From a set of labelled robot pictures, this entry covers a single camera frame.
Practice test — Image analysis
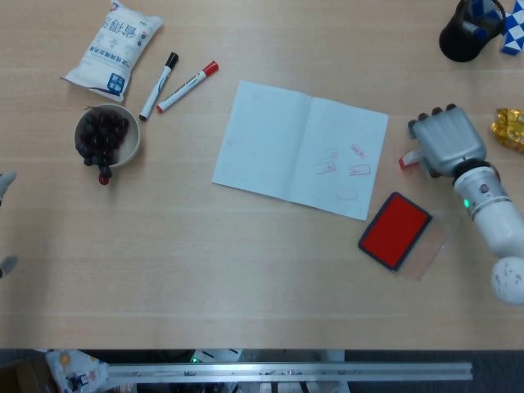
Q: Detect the blue white snake puzzle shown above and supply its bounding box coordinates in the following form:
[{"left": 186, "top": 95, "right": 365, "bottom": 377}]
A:
[
  {"left": 499, "top": 0, "right": 524, "bottom": 56},
  {"left": 466, "top": 0, "right": 504, "bottom": 40}
]

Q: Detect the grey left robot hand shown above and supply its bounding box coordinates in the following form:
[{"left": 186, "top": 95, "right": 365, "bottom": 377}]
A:
[{"left": 0, "top": 170, "right": 20, "bottom": 279}]

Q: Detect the beige round bowl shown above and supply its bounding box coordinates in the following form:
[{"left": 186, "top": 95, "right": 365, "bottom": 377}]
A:
[{"left": 74, "top": 103, "right": 142, "bottom": 169}]

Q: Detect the black cap whiteboard marker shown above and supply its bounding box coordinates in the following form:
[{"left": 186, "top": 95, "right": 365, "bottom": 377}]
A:
[{"left": 138, "top": 52, "right": 180, "bottom": 122}]

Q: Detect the black mesh pen holder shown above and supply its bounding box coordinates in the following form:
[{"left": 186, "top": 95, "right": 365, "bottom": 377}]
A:
[{"left": 438, "top": 0, "right": 507, "bottom": 63}]

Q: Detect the red ink pad case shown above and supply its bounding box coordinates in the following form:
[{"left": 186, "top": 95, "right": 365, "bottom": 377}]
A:
[{"left": 357, "top": 191, "right": 462, "bottom": 282}]

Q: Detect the gold foil snack package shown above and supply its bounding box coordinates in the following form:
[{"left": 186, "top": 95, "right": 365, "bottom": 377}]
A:
[{"left": 490, "top": 107, "right": 524, "bottom": 156}]

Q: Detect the red cap whiteboard marker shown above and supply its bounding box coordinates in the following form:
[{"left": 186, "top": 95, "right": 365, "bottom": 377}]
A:
[{"left": 156, "top": 60, "right": 220, "bottom": 114}]

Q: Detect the small stamp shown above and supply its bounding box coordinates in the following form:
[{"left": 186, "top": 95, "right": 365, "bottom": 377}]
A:
[{"left": 398, "top": 149, "right": 425, "bottom": 170}]

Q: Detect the open lined notebook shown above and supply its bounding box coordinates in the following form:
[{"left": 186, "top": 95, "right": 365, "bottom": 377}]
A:
[{"left": 211, "top": 80, "right": 390, "bottom": 223}]

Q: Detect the aluminium profile rail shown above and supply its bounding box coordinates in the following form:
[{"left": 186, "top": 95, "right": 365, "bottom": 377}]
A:
[{"left": 104, "top": 362, "right": 474, "bottom": 384}]

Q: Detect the white printed paper sheet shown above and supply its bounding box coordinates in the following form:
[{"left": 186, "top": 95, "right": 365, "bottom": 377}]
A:
[{"left": 44, "top": 349, "right": 110, "bottom": 393}]

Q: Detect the white printed food bag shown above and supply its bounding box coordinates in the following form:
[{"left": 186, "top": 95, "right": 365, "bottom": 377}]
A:
[{"left": 61, "top": 0, "right": 165, "bottom": 103}]

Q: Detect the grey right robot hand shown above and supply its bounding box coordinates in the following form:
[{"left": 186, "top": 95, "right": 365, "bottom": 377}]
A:
[{"left": 407, "top": 104, "right": 488, "bottom": 179}]

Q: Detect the dark grape bunch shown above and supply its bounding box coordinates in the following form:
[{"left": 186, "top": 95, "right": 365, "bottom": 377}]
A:
[{"left": 76, "top": 111, "right": 130, "bottom": 186}]

